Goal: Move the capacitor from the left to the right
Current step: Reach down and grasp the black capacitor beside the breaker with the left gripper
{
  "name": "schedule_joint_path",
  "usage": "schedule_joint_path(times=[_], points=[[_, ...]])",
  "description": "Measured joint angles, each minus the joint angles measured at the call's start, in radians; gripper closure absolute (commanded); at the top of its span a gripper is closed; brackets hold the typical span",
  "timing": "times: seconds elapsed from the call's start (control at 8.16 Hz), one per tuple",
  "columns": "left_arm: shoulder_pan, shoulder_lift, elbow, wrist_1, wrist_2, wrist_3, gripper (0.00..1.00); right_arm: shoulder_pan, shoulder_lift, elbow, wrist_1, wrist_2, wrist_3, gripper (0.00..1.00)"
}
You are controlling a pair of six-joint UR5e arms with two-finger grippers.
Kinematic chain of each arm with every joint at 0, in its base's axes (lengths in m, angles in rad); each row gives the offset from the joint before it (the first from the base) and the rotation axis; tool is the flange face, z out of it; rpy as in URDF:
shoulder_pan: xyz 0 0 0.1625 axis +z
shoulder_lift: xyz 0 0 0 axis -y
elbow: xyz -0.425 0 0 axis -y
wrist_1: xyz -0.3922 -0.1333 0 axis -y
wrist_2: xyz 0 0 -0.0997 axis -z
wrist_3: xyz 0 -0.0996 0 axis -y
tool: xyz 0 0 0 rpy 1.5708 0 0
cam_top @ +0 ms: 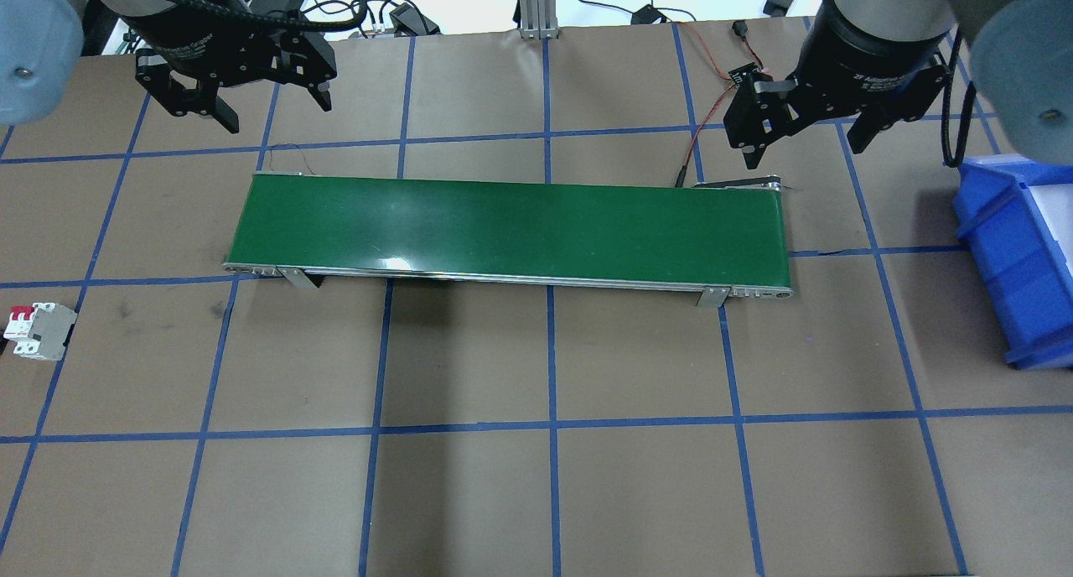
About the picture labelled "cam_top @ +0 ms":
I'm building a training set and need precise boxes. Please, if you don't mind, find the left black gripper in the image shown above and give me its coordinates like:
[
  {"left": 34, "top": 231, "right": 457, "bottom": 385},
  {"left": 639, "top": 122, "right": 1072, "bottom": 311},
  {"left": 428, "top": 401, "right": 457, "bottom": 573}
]
[{"left": 135, "top": 8, "right": 338, "bottom": 134}]

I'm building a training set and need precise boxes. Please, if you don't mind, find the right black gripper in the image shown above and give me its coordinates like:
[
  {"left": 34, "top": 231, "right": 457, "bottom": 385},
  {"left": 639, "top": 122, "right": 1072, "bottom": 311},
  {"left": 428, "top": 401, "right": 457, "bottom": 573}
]
[{"left": 723, "top": 23, "right": 953, "bottom": 169}]

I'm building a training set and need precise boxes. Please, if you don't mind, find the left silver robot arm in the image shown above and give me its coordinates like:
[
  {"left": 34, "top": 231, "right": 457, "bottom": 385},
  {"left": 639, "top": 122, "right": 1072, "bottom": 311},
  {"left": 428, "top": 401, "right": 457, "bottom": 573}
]
[{"left": 1, "top": 0, "right": 365, "bottom": 133}]

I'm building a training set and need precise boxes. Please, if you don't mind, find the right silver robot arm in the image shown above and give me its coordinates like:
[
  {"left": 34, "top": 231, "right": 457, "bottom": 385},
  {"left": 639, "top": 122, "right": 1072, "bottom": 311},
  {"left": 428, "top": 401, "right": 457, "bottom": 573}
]
[{"left": 723, "top": 0, "right": 1070, "bottom": 169}]

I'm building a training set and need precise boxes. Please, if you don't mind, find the black power adapter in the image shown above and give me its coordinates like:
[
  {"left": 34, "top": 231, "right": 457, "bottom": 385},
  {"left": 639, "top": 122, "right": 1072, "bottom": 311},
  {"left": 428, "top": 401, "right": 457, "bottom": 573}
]
[{"left": 388, "top": 3, "right": 442, "bottom": 36}]

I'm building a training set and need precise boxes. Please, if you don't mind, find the green conveyor belt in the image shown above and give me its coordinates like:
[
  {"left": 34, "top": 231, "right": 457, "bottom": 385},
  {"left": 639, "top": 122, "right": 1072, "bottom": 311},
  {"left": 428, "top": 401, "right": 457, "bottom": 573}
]
[{"left": 223, "top": 172, "right": 794, "bottom": 306}]

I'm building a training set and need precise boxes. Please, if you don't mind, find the blue plastic bin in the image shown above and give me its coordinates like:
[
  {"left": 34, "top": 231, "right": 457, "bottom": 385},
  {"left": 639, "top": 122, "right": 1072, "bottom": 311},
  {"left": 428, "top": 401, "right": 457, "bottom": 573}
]
[{"left": 953, "top": 156, "right": 1072, "bottom": 370}]

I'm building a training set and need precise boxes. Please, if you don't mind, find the red white circuit breaker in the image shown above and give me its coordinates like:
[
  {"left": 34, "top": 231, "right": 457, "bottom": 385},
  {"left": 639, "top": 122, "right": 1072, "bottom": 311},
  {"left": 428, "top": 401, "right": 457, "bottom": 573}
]
[{"left": 3, "top": 302, "right": 78, "bottom": 361}]

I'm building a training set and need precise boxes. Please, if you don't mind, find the red black wire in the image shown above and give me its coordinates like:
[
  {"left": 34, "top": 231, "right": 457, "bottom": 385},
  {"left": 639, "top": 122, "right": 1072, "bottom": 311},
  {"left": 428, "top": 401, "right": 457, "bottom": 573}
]
[{"left": 675, "top": 23, "right": 765, "bottom": 188}]

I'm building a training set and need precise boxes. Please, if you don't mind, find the aluminium frame post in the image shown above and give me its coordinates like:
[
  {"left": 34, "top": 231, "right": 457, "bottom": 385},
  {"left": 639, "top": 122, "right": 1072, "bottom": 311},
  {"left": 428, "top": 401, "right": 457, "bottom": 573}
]
[{"left": 516, "top": 0, "right": 560, "bottom": 39}]

